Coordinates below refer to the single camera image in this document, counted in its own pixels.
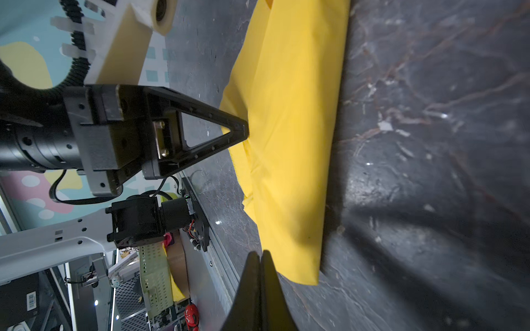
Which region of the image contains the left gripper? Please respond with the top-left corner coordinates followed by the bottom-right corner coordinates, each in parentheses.
top-left (62, 84), bottom-right (249, 197)

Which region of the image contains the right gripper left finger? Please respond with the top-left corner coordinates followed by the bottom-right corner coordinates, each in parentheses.
top-left (222, 252), bottom-right (261, 330)

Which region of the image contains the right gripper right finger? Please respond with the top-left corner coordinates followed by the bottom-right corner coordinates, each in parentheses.
top-left (260, 250), bottom-right (298, 331)

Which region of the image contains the yellow paper napkin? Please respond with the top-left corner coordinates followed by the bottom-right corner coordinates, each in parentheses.
top-left (220, 1), bottom-right (351, 285)

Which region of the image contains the red black hand tool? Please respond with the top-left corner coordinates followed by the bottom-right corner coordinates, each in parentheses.
top-left (184, 303), bottom-right (200, 331)

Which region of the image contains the green perforated plastic basket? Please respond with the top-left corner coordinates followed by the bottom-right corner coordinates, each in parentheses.
top-left (139, 243), bottom-right (174, 320)

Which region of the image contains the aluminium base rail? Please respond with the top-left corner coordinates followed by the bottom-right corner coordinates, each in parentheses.
top-left (184, 171), bottom-right (255, 325)

